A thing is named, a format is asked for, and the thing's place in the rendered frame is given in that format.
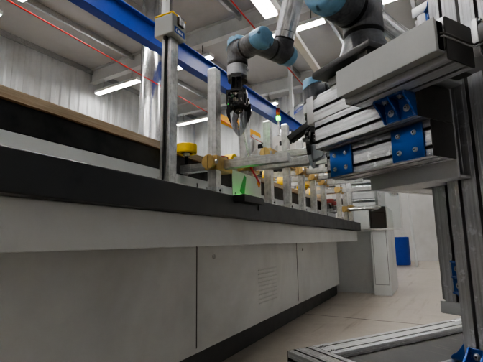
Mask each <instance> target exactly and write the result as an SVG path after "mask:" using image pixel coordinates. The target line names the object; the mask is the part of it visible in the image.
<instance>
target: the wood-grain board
mask: <svg viewBox="0 0 483 362"><path fill-rule="evenodd" d="M0 98H1V99H4V100H7V101H11V102H13V103H17V104H19V105H22V106H26V107H28V108H32V109H35V110H38V111H41V112H44V113H48V114H50V115H53V116H57V117H59V118H62V119H66V120H69V121H72V122H75V123H77V124H81V125H84V126H87V127H91V128H93V129H97V130H99V131H103V132H106V133H108V134H112V135H114V136H119V137H121V138H124V139H128V140H130V141H134V142H136V143H139V144H143V145H146V146H149V147H152V148H155V149H159V150H160V141H158V140H155V139H152V138H149V137H147V136H143V135H141V134H138V133H135V132H133V131H130V130H127V129H123V128H121V127H119V126H115V125H113V124H110V123H107V122H105V121H102V120H99V119H95V118H93V117H91V116H87V115H85V114H82V113H79V112H77V111H73V110H71V109H69V108H65V107H62V106H59V105H57V104H54V103H51V102H49V101H45V100H42V99H41V98H37V97H34V96H31V95H29V94H26V93H23V92H21V91H18V90H14V89H12V88H9V87H6V86H4V85H1V84H0ZM188 159H189V160H192V161H194V162H199V163H201V162H202V159H203V157H202V156H200V155H197V154H195V155H191V156H190V157H189V158H188ZM257 177H258V176H257ZM258 178H259V179H261V183H263V184H264V183H265V179H264V178H262V177H258ZM274 187H276V188H278V189H281V190H283V185H281V184H278V183H276V182H274ZM291 190H292V193H294V194H296V195H298V190H295V189H292V188H291Z"/></svg>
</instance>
